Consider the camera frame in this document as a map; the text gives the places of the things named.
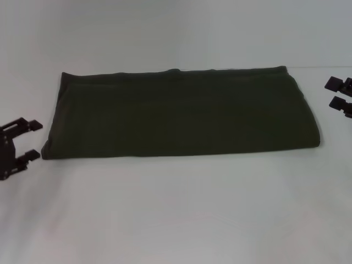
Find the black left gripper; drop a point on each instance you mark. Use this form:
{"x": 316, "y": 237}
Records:
{"x": 6, "y": 154}

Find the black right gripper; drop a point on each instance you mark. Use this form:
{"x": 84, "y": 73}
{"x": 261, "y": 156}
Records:
{"x": 348, "y": 110}

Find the dark green FREE t-shirt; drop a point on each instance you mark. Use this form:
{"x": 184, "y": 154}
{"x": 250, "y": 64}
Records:
{"x": 178, "y": 115}

